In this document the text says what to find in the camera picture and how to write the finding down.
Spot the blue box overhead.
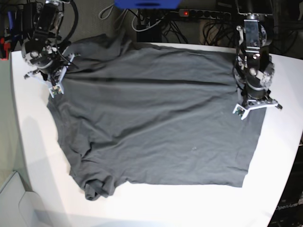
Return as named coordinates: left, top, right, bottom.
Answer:
left=114, top=0, right=181, bottom=9

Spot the dark grey t-shirt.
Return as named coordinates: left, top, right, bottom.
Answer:
left=47, top=35, right=266, bottom=201

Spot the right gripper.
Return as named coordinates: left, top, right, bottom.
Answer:
left=23, top=53, right=81, bottom=99

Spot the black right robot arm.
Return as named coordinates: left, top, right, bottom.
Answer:
left=21, top=0, right=79, bottom=98

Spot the red and black clamp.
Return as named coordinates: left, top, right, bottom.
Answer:
left=0, top=36, right=11, bottom=61

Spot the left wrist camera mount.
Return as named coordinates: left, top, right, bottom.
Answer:
left=233, top=89, right=283, bottom=121

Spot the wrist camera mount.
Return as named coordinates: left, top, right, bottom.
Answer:
left=233, top=89, right=283, bottom=121
left=23, top=53, right=81, bottom=99

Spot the black power strip red light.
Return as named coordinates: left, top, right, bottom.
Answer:
left=178, top=9, right=232, bottom=20

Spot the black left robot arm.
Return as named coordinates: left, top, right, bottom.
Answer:
left=232, top=0, right=283, bottom=120

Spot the white cable loop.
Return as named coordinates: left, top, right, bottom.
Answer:
left=131, top=14, right=164, bottom=32

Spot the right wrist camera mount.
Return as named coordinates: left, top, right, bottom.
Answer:
left=23, top=53, right=81, bottom=99

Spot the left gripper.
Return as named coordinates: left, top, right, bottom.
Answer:
left=233, top=93, right=283, bottom=121

